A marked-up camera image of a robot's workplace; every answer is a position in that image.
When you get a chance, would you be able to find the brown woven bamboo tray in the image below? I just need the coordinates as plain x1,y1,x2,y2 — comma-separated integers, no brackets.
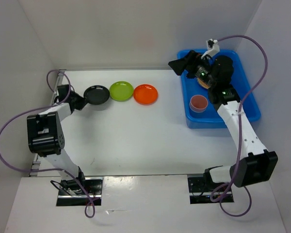
197,78,209,89

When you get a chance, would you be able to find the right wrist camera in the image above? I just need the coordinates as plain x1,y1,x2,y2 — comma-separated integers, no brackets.
201,39,220,59

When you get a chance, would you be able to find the blue plastic bin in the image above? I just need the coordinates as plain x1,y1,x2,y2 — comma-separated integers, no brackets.
177,49,261,129

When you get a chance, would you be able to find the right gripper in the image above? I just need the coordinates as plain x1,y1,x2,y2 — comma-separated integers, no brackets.
168,50,216,87

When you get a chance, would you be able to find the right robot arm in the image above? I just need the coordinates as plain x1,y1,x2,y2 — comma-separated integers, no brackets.
168,50,278,191

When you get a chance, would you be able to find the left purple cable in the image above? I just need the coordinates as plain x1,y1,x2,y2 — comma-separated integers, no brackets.
0,69,99,218

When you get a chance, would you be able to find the orange plastic plate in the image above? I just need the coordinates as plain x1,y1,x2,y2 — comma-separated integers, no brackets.
133,84,159,105

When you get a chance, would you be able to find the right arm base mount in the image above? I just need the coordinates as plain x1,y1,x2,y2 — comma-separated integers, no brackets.
187,174,222,204

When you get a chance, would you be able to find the pink plastic cup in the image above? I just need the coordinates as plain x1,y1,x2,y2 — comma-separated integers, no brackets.
189,95,208,113

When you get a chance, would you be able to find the green plastic plate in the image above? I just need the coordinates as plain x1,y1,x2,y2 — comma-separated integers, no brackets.
109,81,134,101

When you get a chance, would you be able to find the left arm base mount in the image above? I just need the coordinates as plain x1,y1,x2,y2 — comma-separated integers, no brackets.
50,177,103,207

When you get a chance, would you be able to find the black plastic plate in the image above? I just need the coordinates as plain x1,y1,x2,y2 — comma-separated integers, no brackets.
83,85,110,105

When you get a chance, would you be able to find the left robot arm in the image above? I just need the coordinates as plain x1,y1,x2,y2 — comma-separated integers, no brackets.
27,84,87,194

